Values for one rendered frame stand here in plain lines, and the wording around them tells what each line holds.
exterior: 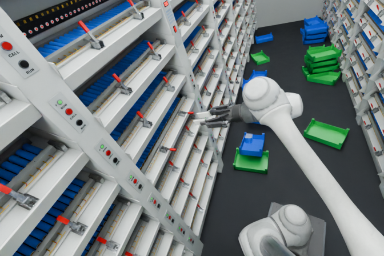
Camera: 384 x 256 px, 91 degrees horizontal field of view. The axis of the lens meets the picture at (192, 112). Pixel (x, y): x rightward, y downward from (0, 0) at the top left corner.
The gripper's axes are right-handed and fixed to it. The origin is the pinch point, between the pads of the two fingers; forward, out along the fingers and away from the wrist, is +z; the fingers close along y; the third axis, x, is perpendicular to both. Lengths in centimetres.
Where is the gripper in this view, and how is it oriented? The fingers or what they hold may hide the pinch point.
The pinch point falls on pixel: (202, 118)
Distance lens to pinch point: 89.1
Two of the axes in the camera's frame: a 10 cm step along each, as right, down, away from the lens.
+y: 3.2, -6.8, 6.5
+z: -8.2, 1.4, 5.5
